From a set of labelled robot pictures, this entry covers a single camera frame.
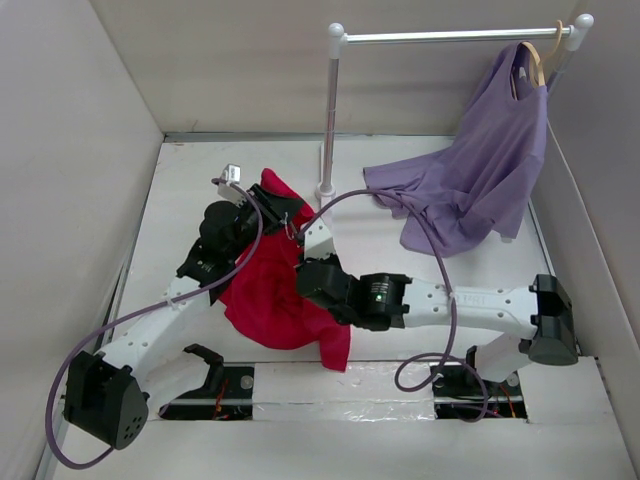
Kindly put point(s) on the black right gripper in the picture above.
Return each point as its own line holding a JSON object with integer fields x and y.
{"x": 329, "y": 260}

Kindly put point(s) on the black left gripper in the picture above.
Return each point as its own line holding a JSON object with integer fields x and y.
{"x": 275, "y": 206}

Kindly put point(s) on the red t-shirt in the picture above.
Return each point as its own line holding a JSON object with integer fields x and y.
{"x": 262, "y": 304}

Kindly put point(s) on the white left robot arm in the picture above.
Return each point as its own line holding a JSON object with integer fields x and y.
{"x": 110, "y": 394}

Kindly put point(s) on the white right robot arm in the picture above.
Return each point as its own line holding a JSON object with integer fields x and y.
{"x": 534, "y": 324}

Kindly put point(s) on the purple t-shirt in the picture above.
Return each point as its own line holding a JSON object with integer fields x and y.
{"x": 452, "y": 199}

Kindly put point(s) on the wooden hanger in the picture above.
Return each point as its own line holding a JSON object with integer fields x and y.
{"x": 537, "y": 60}

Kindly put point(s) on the white metal clothes rack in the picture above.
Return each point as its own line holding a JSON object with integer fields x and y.
{"x": 416, "y": 83}

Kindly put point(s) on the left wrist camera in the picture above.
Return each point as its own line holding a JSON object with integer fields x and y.
{"x": 229, "y": 178}

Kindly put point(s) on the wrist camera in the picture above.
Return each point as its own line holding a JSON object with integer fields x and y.
{"x": 318, "y": 241}
{"x": 229, "y": 178}

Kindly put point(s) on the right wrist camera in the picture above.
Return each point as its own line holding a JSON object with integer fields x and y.
{"x": 318, "y": 241}

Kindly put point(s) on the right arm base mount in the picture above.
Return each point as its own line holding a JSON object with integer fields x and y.
{"x": 459, "y": 394}

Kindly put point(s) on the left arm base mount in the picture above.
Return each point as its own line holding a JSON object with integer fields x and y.
{"x": 226, "y": 394}

